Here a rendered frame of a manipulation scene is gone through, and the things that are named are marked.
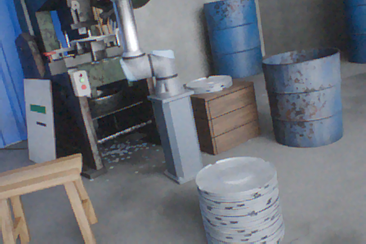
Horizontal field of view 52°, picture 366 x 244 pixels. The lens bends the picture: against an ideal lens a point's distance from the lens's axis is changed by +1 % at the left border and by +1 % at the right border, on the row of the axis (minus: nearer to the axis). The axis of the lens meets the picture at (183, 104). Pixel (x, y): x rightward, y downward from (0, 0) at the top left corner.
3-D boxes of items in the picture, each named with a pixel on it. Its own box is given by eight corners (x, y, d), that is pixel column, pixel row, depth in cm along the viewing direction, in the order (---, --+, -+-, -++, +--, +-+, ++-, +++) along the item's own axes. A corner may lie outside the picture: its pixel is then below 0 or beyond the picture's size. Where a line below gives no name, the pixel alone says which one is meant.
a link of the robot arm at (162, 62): (179, 73, 183) (174, 46, 180) (153, 79, 181) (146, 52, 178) (176, 71, 195) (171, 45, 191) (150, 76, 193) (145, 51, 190)
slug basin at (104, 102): (135, 103, 251) (131, 88, 249) (90, 118, 231) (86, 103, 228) (110, 99, 277) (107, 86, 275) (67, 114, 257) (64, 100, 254)
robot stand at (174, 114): (209, 171, 197) (194, 90, 187) (180, 184, 189) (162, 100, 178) (191, 162, 213) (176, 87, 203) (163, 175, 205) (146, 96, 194)
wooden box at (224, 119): (261, 134, 236) (253, 81, 227) (215, 155, 217) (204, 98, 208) (221, 125, 269) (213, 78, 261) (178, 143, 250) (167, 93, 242)
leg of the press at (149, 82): (175, 140, 257) (148, 8, 235) (162, 146, 250) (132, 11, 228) (109, 126, 327) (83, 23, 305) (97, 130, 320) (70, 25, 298)
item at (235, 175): (243, 153, 154) (242, 151, 154) (293, 173, 129) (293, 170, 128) (182, 177, 142) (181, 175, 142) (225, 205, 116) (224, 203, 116)
